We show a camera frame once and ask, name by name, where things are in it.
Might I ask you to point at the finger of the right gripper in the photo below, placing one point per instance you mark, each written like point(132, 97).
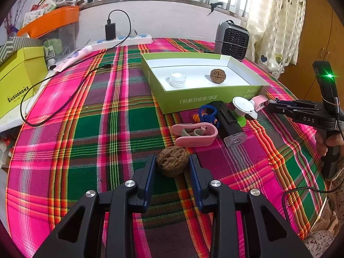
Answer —
point(294, 114)
point(297, 104)

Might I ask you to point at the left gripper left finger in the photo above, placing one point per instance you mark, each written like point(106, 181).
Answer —
point(102, 222)

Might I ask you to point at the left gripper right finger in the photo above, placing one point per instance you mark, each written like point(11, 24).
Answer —
point(266, 232)

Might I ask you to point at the green jar white lid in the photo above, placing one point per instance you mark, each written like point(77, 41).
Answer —
point(243, 107)

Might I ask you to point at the brown walnut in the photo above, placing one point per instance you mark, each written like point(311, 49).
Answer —
point(172, 161)
point(217, 76)

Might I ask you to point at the person's right hand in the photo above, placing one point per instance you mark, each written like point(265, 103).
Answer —
point(322, 144)

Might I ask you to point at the pink clip case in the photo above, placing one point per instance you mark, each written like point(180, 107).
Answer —
point(258, 102)
point(194, 135)

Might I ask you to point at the black rectangular device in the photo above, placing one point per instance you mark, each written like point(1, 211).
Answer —
point(229, 129)

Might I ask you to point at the wooden wardrobe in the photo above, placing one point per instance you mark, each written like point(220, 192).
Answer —
point(321, 39)

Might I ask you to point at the brown walnut in box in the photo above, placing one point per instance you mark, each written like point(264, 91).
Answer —
point(217, 76)

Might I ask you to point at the blue knitted keyring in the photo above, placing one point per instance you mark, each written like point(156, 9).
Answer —
point(206, 113)

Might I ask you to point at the grey black fan heater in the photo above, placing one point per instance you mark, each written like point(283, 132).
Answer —
point(231, 40)

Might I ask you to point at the cream heart pattern curtain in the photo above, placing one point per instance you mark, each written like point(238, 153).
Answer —
point(275, 28)

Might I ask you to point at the plaid pink green cloth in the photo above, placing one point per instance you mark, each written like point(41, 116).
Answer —
point(94, 125)

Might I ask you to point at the green white shallow box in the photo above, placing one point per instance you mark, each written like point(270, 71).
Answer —
point(242, 79)

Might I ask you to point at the clear plastic jar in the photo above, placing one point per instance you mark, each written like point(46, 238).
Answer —
point(177, 79)

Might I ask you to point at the white blue power strip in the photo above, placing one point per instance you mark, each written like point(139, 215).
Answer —
point(131, 40)

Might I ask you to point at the white pink tube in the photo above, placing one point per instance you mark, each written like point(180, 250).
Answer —
point(74, 58)

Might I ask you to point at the yellow green cardboard box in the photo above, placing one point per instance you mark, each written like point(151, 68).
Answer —
point(19, 73)

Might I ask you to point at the black charger adapter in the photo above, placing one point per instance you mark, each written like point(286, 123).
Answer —
point(110, 30)

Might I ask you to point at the orange lid storage bin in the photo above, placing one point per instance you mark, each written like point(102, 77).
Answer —
point(56, 29)

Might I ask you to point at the striped grey white box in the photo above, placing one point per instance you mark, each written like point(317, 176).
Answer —
point(14, 44)

